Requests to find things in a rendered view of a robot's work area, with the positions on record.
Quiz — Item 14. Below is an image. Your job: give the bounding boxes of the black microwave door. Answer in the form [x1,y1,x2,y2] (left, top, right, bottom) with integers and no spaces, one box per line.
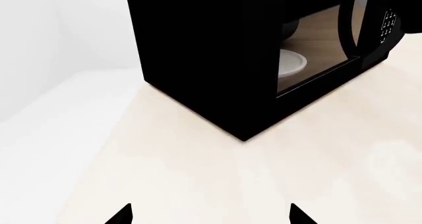
[274,0,363,99]

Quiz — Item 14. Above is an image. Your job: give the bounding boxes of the black microwave oven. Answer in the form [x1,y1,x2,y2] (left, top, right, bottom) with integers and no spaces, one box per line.
[125,0,422,143]

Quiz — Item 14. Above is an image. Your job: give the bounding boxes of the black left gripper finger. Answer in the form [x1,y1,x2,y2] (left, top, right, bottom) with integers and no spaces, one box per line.
[104,202,133,224]

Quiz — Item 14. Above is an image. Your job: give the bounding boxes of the white plate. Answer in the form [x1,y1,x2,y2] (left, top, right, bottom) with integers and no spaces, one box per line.
[278,48,308,80]

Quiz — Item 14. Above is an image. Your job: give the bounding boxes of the black microwave door handle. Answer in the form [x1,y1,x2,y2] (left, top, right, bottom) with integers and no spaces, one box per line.
[338,0,371,61]

